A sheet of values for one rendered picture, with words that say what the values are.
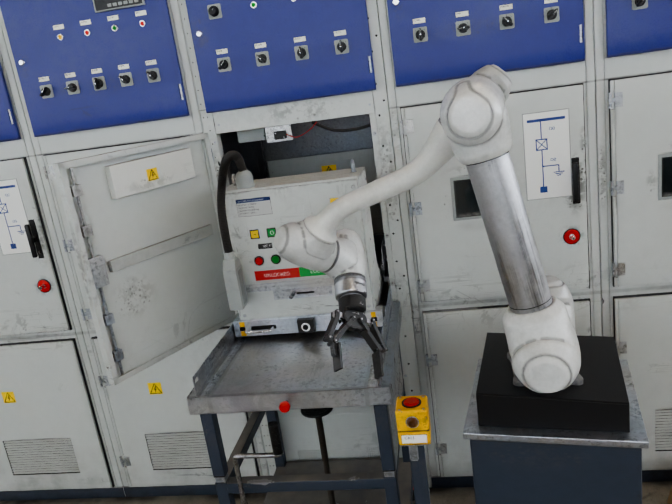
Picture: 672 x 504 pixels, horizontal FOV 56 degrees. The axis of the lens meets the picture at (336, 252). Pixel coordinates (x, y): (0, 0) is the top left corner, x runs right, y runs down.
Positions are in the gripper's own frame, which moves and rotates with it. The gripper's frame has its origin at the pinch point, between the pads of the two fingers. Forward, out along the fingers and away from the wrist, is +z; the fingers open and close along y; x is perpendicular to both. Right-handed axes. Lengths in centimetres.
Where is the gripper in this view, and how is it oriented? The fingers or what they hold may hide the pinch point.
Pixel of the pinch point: (358, 369)
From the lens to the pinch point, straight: 166.0
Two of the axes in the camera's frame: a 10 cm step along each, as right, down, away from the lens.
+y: 8.0, 2.5, 5.5
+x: -6.0, 4.4, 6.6
